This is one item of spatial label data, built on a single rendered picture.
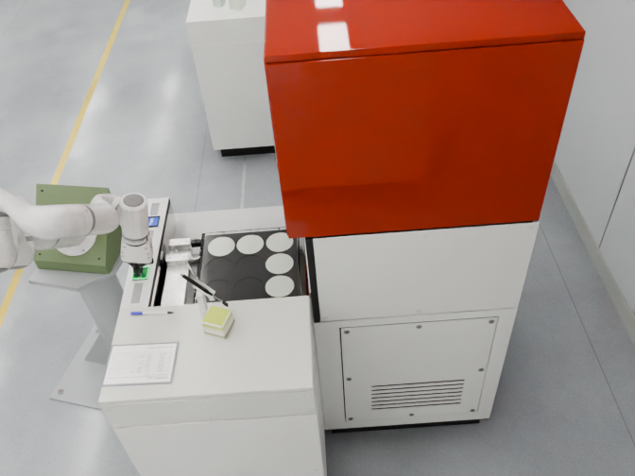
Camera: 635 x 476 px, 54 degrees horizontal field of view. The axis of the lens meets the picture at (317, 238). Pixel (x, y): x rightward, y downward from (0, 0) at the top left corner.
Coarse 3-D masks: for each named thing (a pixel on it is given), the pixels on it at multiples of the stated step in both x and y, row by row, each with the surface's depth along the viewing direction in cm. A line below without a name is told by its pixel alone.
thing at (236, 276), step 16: (208, 240) 235; (208, 256) 229; (224, 256) 229; (240, 256) 228; (256, 256) 228; (208, 272) 223; (224, 272) 223; (240, 272) 223; (256, 272) 222; (288, 272) 221; (224, 288) 218; (240, 288) 217; (256, 288) 217
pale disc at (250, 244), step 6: (240, 240) 234; (246, 240) 234; (252, 240) 234; (258, 240) 233; (240, 246) 232; (246, 246) 231; (252, 246) 231; (258, 246) 231; (246, 252) 229; (252, 252) 229
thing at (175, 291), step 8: (192, 248) 237; (192, 256) 236; (168, 272) 227; (176, 272) 227; (184, 272) 227; (168, 280) 224; (176, 280) 224; (184, 280) 224; (168, 288) 222; (176, 288) 222; (184, 288) 221; (168, 296) 219; (176, 296) 219; (184, 296) 219; (168, 304) 216; (176, 304) 216
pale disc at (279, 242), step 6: (276, 234) 235; (282, 234) 235; (270, 240) 233; (276, 240) 233; (282, 240) 233; (288, 240) 232; (270, 246) 231; (276, 246) 230; (282, 246) 230; (288, 246) 230
